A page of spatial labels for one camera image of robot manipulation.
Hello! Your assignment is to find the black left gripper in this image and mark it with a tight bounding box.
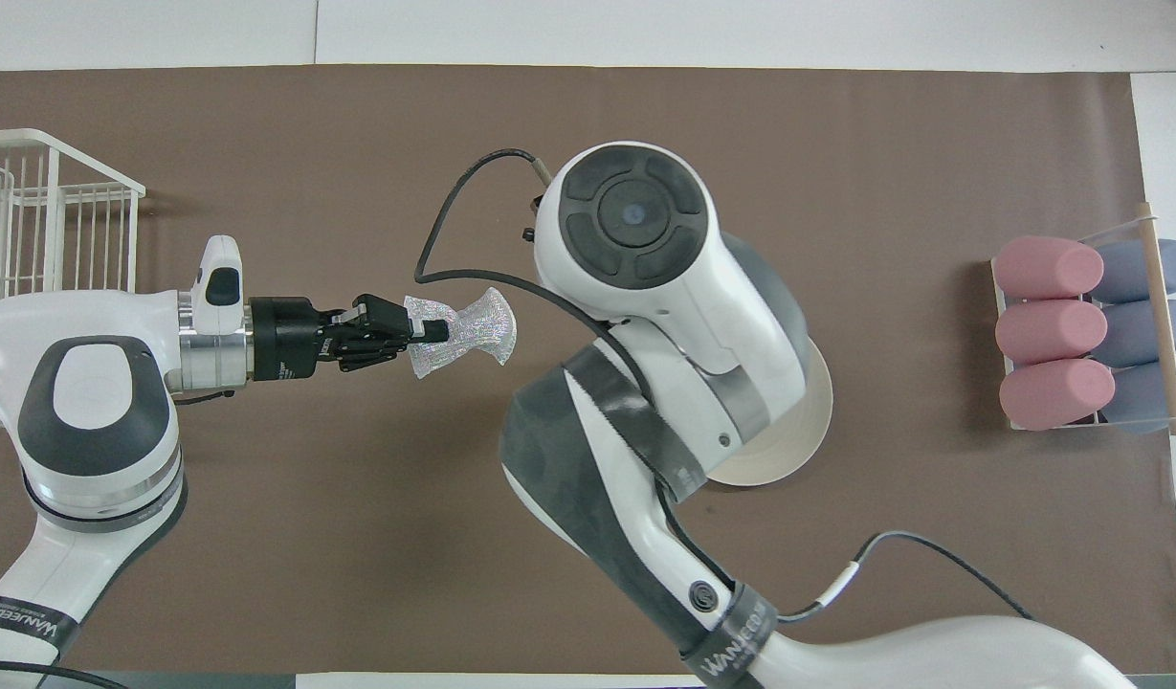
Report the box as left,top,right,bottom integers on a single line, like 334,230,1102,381
248,294,451,384

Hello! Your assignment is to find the white wire dish rack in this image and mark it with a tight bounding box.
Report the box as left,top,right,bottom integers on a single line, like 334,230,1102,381
0,128,146,428

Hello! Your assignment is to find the cup rack with wooden rod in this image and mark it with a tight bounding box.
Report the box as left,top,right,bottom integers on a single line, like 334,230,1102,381
989,201,1176,436

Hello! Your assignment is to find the pink plastic cup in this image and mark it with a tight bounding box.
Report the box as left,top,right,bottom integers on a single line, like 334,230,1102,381
995,300,1109,366
999,359,1117,432
991,236,1105,300

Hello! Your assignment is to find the blue plastic cup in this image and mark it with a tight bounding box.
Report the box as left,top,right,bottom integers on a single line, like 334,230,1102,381
1099,359,1176,434
1102,300,1176,368
1090,239,1176,303

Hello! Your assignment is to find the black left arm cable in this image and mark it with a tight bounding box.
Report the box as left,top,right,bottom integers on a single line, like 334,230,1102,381
0,658,129,689

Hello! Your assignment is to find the brown table mat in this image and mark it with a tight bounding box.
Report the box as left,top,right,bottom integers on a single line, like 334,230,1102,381
0,65,1176,676

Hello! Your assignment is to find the clear plastic wrapper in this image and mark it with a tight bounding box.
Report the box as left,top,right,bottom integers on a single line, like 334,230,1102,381
403,287,518,381

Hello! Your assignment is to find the cream round plate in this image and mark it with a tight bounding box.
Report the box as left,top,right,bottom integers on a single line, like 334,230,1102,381
707,335,833,488

